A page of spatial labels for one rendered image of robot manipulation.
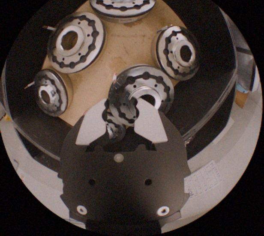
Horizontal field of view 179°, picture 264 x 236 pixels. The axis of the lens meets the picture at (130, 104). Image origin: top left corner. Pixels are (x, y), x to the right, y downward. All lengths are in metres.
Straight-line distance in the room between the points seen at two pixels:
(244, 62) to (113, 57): 0.37
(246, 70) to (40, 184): 3.73
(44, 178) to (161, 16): 3.51
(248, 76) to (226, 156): 2.95
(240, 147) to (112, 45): 3.42
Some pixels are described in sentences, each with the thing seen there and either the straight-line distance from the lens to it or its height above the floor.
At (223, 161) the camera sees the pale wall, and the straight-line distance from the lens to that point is 3.20.
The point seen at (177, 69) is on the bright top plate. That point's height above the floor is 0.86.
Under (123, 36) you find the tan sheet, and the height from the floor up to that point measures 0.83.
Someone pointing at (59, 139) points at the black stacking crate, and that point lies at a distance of 0.23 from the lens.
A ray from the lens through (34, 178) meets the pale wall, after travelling 3.45.
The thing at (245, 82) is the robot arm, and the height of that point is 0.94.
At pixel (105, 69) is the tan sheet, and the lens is 0.15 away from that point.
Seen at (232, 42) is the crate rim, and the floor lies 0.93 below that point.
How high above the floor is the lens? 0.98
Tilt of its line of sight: 57 degrees down
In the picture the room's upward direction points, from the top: 165 degrees clockwise
